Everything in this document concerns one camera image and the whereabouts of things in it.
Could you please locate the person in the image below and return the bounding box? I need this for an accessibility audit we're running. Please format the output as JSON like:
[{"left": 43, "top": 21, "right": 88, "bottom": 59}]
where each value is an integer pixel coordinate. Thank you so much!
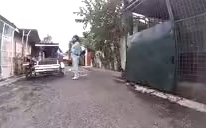
[{"left": 69, "top": 34, "right": 83, "bottom": 81}]

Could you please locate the leafy tree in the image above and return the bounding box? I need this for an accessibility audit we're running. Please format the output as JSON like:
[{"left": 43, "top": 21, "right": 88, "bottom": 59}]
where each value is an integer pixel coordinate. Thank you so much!
[{"left": 73, "top": 0, "right": 132, "bottom": 72}]

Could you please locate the grey asphalt road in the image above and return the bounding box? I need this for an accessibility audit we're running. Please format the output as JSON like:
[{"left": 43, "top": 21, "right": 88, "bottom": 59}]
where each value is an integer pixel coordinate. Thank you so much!
[{"left": 0, "top": 65, "right": 206, "bottom": 128}]

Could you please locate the dark green metal gate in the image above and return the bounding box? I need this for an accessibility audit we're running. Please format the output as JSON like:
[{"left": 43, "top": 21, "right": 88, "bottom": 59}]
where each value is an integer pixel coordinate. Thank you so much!
[{"left": 124, "top": 20, "right": 177, "bottom": 93}]

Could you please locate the motor tricycle with sidecar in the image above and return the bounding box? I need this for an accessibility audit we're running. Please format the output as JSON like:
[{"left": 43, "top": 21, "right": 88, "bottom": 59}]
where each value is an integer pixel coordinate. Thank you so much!
[{"left": 23, "top": 42, "right": 66, "bottom": 80}]

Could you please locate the house with canopy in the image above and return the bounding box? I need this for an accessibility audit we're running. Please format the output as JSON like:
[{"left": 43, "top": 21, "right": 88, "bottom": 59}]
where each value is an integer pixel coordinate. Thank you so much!
[{"left": 12, "top": 27, "right": 42, "bottom": 76}]

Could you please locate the pale concrete kerb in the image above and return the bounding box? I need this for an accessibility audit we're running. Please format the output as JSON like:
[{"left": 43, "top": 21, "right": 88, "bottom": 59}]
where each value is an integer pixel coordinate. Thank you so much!
[{"left": 124, "top": 79, "right": 206, "bottom": 116}]

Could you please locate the white metal gate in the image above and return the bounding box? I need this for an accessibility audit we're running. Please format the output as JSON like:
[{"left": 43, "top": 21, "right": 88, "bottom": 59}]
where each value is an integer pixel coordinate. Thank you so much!
[{"left": 0, "top": 9, "right": 19, "bottom": 83}]

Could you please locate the wire mesh fence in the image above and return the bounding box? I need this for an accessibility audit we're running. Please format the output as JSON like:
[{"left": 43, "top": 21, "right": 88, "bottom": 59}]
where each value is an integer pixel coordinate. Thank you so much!
[{"left": 124, "top": 0, "right": 206, "bottom": 105}]

